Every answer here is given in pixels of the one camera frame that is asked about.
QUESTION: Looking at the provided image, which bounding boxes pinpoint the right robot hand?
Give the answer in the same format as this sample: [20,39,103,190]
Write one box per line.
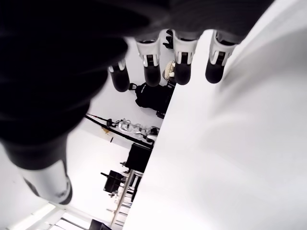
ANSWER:
[0,0,275,206]

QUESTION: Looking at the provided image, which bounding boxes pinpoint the black box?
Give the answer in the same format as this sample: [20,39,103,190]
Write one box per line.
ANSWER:
[126,143,153,172]

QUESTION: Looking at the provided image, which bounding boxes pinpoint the black backpack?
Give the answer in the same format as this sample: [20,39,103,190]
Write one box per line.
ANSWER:
[128,82,175,115]

